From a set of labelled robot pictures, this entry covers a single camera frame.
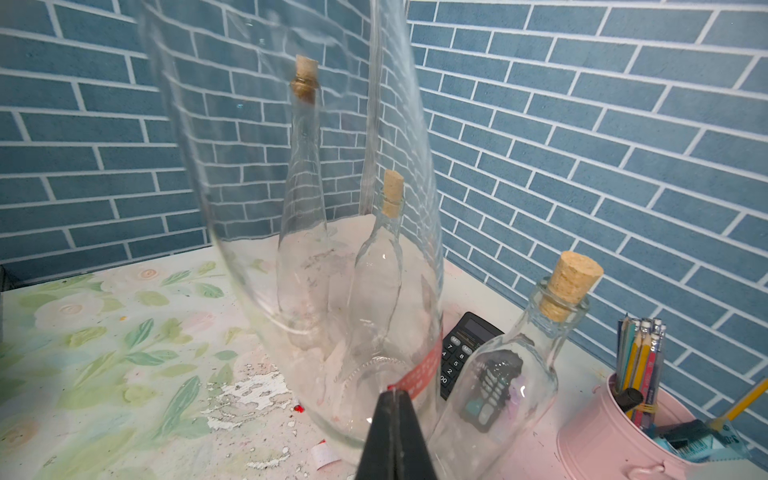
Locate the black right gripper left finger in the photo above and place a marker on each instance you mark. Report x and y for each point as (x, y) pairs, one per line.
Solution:
(378, 458)

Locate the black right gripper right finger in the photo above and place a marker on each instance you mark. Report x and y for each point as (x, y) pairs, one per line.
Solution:
(411, 457)

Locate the peeled red white label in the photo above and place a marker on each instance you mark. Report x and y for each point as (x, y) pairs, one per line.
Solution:
(323, 454)

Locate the corked glass bottle red label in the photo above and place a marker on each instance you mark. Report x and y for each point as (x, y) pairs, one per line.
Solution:
(509, 383)

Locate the short corked glass bottle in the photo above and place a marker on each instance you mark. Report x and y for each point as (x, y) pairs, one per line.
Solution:
(377, 280)

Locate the clear glass bottle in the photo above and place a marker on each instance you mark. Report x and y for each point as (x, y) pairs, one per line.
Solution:
(303, 290)

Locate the tall gold-capped glass bottle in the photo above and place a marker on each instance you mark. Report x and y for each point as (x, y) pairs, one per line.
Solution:
(224, 70)

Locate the black desk calculator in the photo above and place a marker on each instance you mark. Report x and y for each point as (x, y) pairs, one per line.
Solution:
(459, 344)

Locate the pink metal pen bucket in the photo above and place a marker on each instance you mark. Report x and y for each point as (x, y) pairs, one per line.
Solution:
(601, 442)

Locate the pens in bucket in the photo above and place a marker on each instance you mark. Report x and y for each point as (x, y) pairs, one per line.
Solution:
(639, 371)

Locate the aluminium corner post left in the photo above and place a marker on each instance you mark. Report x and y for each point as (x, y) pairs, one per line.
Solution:
(368, 178)

